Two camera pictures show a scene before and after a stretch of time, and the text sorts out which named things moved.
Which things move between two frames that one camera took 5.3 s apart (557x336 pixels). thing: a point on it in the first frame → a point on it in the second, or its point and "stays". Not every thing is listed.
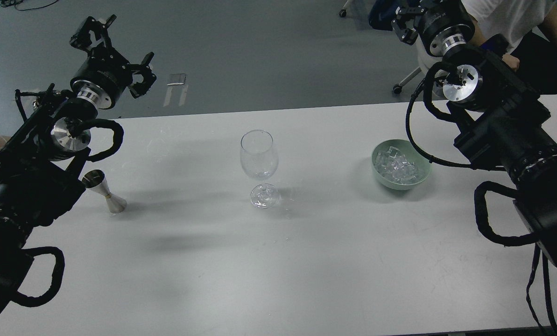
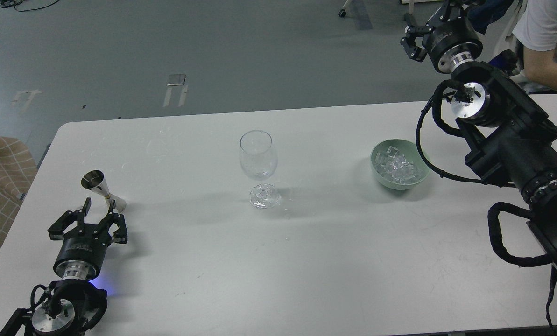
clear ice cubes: (393, 165) stays
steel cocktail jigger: (95, 180) stays
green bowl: (400, 164) stays
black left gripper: (102, 76) → (82, 253)
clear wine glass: (259, 157) stays
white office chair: (426, 60) → (498, 36)
